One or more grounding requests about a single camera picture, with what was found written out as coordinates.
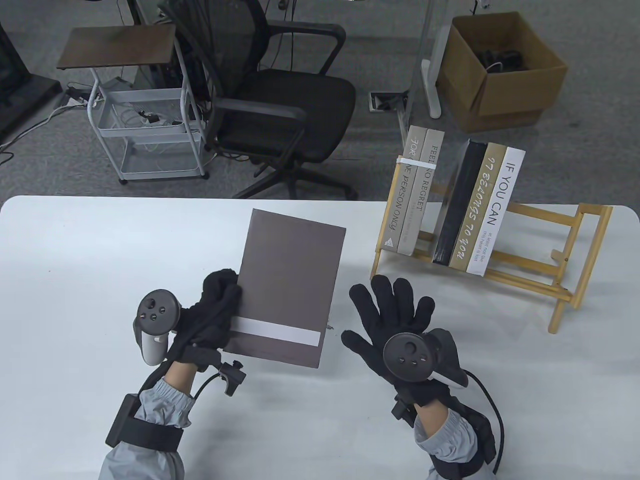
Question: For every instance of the black office chair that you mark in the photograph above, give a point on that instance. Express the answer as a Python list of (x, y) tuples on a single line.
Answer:
[(295, 105)]

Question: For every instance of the person's right forearm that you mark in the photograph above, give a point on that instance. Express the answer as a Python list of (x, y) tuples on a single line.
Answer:
[(445, 435)]

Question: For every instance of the person's left forearm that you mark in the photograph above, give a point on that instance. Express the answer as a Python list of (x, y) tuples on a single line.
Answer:
[(160, 410)]

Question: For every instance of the power strip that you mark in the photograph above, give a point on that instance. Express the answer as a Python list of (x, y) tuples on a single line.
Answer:
[(82, 97)]

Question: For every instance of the floor outlet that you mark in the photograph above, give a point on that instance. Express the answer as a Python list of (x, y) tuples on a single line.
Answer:
[(387, 101)]

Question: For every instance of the white band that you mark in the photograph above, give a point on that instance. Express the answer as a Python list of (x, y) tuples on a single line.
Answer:
[(412, 161)]

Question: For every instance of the thick brown book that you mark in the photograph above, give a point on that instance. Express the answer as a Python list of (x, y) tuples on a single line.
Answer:
[(290, 270)]

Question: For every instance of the person's right hand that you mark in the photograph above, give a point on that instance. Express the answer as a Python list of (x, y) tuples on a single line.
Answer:
[(395, 312)]

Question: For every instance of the black book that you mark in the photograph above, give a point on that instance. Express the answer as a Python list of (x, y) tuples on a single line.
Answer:
[(460, 200)]

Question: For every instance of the person's left hand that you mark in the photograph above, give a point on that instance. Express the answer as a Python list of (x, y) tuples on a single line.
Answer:
[(215, 310)]

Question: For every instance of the white cart with wooden top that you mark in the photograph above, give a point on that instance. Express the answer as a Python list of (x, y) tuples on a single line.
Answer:
[(115, 45)]

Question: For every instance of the metal partition post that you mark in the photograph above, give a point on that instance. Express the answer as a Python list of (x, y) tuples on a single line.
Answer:
[(417, 75)]

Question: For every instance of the cardboard box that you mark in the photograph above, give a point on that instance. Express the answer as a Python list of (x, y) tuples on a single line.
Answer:
[(515, 95)]

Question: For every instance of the black cabinet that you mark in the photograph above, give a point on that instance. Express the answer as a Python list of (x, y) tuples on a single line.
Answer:
[(20, 95)]

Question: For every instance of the white table leg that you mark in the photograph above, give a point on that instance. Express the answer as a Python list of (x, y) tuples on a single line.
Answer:
[(432, 90)]

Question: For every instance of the white book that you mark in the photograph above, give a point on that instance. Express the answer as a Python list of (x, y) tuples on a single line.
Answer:
[(500, 210)]

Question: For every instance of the taupe book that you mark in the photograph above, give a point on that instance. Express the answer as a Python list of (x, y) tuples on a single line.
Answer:
[(425, 200)]

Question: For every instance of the wooden book rack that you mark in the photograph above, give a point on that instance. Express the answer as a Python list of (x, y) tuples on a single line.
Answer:
[(580, 260)]

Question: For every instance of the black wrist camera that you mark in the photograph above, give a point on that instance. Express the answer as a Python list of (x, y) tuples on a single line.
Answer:
[(232, 377), (402, 407)]

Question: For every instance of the beige book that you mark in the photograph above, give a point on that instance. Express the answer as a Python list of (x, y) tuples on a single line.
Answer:
[(477, 210)]

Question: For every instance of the light grey book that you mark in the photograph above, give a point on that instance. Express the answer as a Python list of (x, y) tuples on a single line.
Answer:
[(400, 210)]

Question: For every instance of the black armband sensor box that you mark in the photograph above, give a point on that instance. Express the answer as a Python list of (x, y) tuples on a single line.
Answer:
[(480, 435), (125, 425)]

